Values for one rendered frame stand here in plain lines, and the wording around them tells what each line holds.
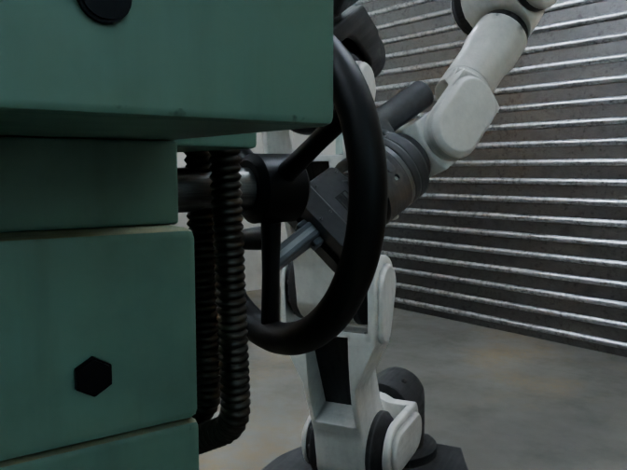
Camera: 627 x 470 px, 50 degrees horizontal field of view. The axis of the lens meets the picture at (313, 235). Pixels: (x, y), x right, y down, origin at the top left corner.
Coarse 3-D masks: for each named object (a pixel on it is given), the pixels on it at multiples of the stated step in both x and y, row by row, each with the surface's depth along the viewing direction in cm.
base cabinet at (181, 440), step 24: (144, 432) 30; (168, 432) 30; (192, 432) 31; (24, 456) 27; (48, 456) 27; (72, 456) 28; (96, 456) 29; (120, 456) 29; (144, 456) 30; (168, 456) 30; (192, 456) 31
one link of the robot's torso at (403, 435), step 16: (384, 400) 142; (400, 400) 143; (400, 416) 133; (416, 416) 139; (304, 432) 133; (400, 432) 130; (416, 432) 139; (304, 448) 133; (384, 448) 126; (400, 448) 129; (416, 448) 140; (384, 464) 126; (400, 464) 130
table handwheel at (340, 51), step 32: (352, 64) 48; (352, 96) 47; (320, 128) 51; (352, 128) 47; (256, 160) 56; (288, 160) 54; (352, 160) 47; (384, 160) 47; (192, 192) 52; (256, 192) 55; (288, 192) 56; (352, 192) 47; (384, 192) 47; (352, 224) 47; (384, 224) 47; (352, 256) 48; (352, 288) 48; (256, 320) 60; (320, 320) 51; (288, 352) 56
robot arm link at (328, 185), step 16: (400, 160) 73; (320, 176) 72; (336, 176) 73; (400, 176) 73; (320, 192) 71; (336, 192) 72; (400, 192) 73; (320, 208) 70; (336, 208) 71; (400, 208) 74; (320, 224) 69; (336, 224) 70; (336, 240) 69; (320, 256) 74; (336, 256) 72
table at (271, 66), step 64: (0, 0) 16; (64, 0) 16; (128, 0) 17; (192, 0) 18; (256, 0) 20; (320, 0) 21; (0, 64) 16; (64, 64) 17; (128, 64) 18; (192, 64) 19; (256, 64) 20; (320, 64) 21; (0, 128) 23; (64, 128) 23; (128, 128) 23; (192, 128) 23; (256, 128) 23
